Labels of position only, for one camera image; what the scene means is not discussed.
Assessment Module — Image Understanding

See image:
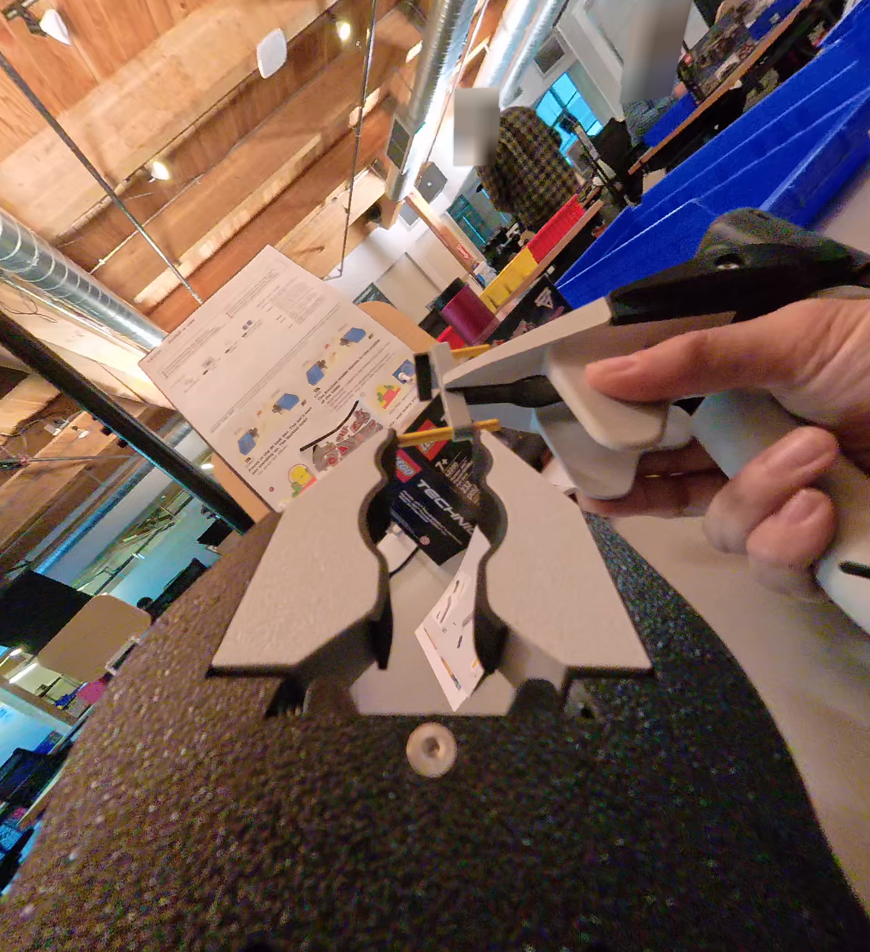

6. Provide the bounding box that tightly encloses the toy instruction booklet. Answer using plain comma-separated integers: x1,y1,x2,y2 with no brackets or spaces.
414,549,487,713

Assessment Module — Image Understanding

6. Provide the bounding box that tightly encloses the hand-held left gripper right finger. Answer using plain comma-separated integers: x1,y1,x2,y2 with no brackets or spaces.
472,433,653,689

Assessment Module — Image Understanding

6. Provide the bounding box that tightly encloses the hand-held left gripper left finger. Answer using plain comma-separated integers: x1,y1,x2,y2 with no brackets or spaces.
206,427,397,681

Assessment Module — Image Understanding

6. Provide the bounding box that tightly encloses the yellow plastic bin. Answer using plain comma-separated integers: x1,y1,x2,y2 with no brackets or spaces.
478,247,548,312

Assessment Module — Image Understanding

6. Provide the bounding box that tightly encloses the grey red sticker sheet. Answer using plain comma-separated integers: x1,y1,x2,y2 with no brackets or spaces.
301,405,387,475

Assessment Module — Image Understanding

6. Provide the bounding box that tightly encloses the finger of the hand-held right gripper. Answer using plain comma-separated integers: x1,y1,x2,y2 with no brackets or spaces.
471,379,640,502
441,296,737,452

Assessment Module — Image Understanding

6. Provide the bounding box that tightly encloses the printed instruction sheet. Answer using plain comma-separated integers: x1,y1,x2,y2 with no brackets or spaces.
139,245,415,514

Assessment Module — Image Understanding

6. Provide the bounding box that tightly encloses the black metal pole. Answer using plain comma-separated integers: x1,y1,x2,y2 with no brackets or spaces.
0,277,256,535

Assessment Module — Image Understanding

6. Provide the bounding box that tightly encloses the magenta plastic bin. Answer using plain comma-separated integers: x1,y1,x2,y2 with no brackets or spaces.
441,285,501,345

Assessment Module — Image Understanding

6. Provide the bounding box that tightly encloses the silver ventilation duct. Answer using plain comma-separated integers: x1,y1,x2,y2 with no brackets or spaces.
398,0,484,202
0,177,167,352
480,0,566,105

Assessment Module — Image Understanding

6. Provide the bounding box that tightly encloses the person's right hand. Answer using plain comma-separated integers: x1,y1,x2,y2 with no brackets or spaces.
575,290,870,596

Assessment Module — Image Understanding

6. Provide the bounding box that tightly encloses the grey angled toy beam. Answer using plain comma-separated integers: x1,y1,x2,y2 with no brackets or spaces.
432,344,475,443

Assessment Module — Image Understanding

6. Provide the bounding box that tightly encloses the tan cardboard panel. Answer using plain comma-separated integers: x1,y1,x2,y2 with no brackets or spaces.
37,594,152,683

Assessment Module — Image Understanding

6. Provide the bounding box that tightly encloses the grey desk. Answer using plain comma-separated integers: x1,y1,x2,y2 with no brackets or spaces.
349,112,870,952

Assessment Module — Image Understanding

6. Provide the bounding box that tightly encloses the white ceiling access point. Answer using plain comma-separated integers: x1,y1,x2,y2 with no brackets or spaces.
256,28,289,79

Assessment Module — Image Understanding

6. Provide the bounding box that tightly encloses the black panel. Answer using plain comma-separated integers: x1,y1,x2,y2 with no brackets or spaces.
0,569,92,657

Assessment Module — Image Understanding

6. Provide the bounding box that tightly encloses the black toy set box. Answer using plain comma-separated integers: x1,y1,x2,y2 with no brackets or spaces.
389,275,579,568

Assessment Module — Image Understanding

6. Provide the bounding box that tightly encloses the blue plastic bin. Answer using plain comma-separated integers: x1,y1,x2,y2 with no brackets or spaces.
554,59,870,300
747,0,870,123

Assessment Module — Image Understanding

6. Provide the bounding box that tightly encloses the red plastic bin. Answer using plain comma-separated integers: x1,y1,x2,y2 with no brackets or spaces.
526,193,586,263

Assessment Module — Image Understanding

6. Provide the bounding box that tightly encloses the wooden display board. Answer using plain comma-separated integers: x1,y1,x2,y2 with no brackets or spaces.
210,297,439,523

